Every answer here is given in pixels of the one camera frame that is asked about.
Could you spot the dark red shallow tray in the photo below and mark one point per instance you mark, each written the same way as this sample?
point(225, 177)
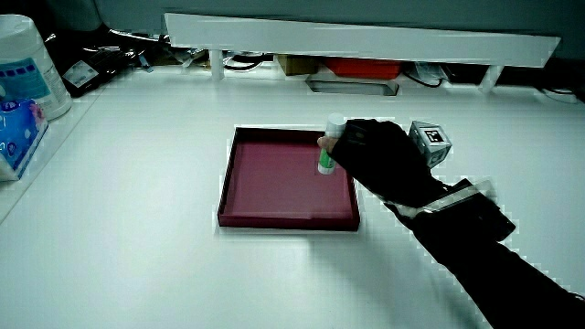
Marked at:
point(274, 183)

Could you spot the person's right hand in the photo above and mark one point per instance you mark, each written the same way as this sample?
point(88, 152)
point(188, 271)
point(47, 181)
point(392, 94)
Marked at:
point(388, 164)

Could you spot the white desk shelf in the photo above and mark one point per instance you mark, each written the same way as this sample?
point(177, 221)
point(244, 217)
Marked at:
point(347, 41)

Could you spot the black bag with white label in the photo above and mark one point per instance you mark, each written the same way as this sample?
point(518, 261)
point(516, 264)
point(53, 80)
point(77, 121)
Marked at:
point(98, 59)

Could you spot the white green glue stick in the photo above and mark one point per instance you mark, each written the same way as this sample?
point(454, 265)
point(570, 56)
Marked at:
point(336, 126)

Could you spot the person's right forearm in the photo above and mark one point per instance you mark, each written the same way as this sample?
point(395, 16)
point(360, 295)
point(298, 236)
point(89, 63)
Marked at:
point(493, 269)

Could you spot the blue tissue pack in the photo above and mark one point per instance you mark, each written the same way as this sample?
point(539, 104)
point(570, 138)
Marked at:
point(18, 132)

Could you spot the orange box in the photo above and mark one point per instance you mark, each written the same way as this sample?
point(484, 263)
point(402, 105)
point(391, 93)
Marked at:
point(363, 68)

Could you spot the white wet wipes canister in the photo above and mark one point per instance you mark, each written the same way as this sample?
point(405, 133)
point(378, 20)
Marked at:
point(32, 68)

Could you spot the brown cardboard box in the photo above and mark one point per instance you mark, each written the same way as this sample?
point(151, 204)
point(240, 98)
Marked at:
point(297, 65)

